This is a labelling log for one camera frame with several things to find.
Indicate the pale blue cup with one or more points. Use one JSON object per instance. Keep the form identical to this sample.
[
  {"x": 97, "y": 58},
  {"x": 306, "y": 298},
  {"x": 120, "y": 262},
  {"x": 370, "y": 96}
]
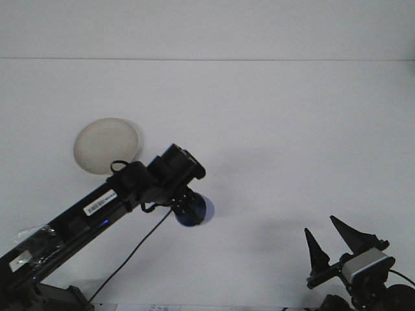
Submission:
[{"x": 210, "y": 209}]

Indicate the pale round plate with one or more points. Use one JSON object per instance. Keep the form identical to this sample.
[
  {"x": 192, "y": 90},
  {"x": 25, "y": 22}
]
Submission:
[{"x": 103, "y": 142}]

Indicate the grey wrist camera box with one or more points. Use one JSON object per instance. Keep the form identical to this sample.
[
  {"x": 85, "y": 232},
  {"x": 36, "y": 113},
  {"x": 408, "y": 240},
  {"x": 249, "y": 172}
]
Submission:
[
  {"x": 366, "y": 262},
  {"x": 186, "y": 163}
]

